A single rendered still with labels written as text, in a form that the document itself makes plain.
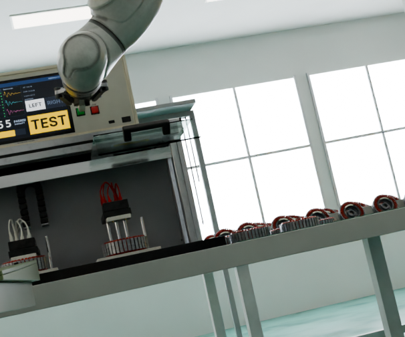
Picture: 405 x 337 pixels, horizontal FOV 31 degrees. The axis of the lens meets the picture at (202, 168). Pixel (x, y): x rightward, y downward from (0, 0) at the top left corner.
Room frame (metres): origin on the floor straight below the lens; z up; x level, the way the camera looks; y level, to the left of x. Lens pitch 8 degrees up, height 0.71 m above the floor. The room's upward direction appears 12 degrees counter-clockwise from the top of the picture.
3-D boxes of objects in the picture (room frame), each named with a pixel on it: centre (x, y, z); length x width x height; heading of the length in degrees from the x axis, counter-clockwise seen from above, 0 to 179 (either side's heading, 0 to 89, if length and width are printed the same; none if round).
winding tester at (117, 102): (2.08, 0.39, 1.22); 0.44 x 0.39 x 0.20; 102
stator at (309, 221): (2.09, -0.24, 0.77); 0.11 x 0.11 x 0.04
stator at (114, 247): (1.79, 0.22, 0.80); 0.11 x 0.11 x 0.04
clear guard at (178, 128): (1.81, 0.14, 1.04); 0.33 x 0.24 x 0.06; 12
